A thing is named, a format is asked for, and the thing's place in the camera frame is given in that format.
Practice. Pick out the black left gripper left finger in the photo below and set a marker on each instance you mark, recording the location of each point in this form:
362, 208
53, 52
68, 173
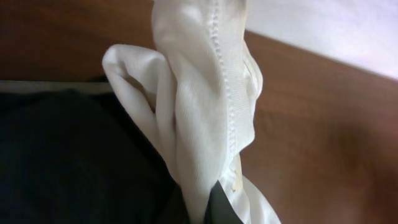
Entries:
174, 211

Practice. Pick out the dark navy folded garment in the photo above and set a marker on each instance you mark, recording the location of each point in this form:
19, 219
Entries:
70, 154

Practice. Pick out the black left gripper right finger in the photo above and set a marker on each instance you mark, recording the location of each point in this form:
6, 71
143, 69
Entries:
219, 209

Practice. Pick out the white t-shirt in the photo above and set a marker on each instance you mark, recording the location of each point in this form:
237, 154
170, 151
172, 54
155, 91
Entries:
194, 99

